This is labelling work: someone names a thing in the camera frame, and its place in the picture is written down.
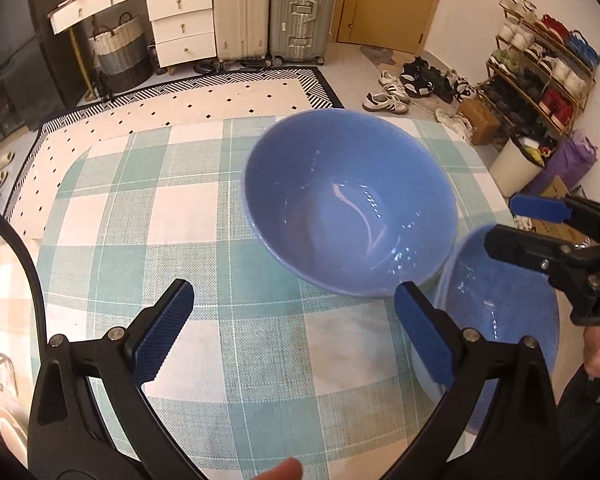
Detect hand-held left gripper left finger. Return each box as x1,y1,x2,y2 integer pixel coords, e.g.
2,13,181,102
27,279,201,480

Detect woven laundry basket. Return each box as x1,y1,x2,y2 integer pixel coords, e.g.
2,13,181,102
89,12,153,93

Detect teal checked tablecloth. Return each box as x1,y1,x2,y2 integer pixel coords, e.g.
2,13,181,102
30,115,561,480

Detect wooden door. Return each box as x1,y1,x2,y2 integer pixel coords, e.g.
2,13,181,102
336,0,451,53

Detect white suitcase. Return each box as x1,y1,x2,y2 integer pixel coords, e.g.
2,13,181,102
211,0,272,63

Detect purple bag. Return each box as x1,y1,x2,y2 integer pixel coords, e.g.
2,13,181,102
530,130,598,196

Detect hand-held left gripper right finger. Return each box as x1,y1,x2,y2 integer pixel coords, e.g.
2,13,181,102
385,282,561,480

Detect rows of shelved shoes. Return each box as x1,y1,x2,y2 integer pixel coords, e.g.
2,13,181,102
481,0,600,133

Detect gold shoe rack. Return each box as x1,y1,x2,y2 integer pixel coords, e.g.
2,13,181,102
480,0,600,136

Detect white dresser with drawers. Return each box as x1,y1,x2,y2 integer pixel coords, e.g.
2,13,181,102
47,0,218,68

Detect blue bowl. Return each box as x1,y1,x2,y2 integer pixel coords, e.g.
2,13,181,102
242,109,459,298
411,225,561,436

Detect person's right hand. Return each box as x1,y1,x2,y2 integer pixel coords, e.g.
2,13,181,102
582,322,600,379

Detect dark glass cabinet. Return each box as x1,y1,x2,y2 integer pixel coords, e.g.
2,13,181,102
0,0,46,150

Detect group of loose sneakers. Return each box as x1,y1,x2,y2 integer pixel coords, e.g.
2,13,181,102
362,55,476,141

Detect small cardboard box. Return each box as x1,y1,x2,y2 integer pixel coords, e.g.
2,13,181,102
457,97,502,146

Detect small cream plate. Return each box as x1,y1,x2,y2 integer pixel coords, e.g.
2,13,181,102
0,405,29,461

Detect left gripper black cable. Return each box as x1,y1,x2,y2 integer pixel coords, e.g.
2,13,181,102
0,197,48,351

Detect silver suitcase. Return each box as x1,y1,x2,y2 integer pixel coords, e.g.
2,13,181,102
269,0,340,66

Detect white waste bin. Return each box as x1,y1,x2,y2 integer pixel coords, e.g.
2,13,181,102
489,134,546,198

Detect person's left hand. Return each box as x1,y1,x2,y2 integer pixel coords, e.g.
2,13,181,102
252,456,304,480

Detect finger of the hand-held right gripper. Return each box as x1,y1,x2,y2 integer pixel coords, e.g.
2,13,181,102
484,224,600,286
509,192,600,244

